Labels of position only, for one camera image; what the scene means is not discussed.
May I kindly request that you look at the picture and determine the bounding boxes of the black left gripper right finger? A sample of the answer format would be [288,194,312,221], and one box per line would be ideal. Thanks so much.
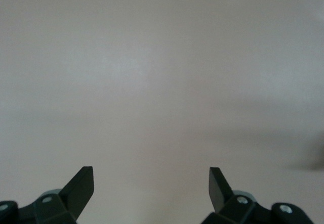
[201,166,314,224]

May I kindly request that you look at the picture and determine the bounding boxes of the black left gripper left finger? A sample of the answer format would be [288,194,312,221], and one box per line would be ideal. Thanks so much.
[0,166,95,224]

